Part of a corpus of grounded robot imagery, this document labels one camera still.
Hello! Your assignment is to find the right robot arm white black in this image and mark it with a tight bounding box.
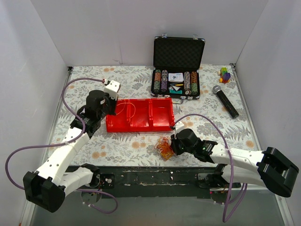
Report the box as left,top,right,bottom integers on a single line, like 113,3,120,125
171,129,299,198

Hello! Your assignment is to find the black handheld microphone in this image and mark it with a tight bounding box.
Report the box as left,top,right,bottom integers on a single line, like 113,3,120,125
213,85,239,119

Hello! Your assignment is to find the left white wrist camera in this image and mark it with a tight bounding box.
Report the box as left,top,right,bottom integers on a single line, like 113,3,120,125
103,79,121,101

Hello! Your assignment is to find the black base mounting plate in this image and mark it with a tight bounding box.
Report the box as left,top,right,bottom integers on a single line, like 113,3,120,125
72,166,242,200

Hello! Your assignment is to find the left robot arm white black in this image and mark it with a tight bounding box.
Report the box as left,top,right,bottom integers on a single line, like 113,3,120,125
23,90,118,213

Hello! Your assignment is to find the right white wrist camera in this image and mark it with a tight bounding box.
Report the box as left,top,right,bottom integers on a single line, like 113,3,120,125
170,121,185,136

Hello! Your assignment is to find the red plastic compartment bin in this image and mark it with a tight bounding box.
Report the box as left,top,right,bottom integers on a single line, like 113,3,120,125
106,98,175,133

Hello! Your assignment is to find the black poker chip case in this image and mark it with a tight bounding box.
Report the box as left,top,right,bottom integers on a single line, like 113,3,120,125
150,33,206,104

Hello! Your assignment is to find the colourful toy block train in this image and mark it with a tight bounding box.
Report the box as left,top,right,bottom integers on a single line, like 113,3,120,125
218,67,231,84

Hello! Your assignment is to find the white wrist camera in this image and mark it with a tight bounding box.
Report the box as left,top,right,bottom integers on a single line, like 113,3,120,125
103,79,121,101
170,121,185,136

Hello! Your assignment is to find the orange rubber band tangle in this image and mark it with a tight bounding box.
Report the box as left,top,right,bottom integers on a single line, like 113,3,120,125
155,137,174,161

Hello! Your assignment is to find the white playing card box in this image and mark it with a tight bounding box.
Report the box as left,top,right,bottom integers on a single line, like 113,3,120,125
168,73,184,82

